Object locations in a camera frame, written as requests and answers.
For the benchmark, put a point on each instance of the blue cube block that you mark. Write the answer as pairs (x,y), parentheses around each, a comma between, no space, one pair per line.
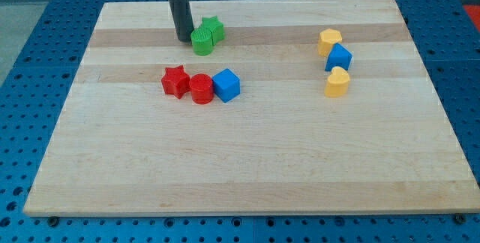
(226,85)

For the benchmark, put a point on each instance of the blue pentagon block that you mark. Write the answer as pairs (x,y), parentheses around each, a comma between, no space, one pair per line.
(339,57)

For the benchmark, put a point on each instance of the green star block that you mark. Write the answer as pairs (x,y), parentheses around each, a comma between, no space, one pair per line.
(215,26)

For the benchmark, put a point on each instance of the yellow heart block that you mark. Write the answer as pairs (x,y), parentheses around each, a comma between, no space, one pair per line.
(337,83)

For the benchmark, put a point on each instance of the green cylinder block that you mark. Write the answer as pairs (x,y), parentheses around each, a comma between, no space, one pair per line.
(202,43)

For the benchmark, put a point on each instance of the red cylinder block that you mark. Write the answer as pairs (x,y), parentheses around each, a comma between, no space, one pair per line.
(201,88)

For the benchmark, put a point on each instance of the wooden board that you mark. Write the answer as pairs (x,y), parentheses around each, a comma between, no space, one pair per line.
(122,147)

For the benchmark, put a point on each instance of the yellow hexagon block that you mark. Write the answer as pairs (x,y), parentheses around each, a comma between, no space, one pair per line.
(327,39)

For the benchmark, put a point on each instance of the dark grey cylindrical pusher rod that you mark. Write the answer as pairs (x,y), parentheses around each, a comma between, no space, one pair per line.
(182,18)

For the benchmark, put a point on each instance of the red star block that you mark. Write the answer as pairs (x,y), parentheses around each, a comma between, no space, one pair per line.
(175,81)

